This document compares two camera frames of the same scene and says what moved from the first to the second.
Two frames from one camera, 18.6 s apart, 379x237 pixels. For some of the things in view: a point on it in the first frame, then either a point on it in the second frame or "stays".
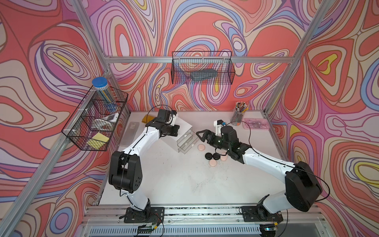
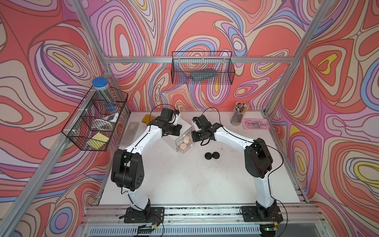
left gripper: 174,130 stays
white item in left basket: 112,118 stays
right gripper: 211,135 to 195,138
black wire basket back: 203,67 stays
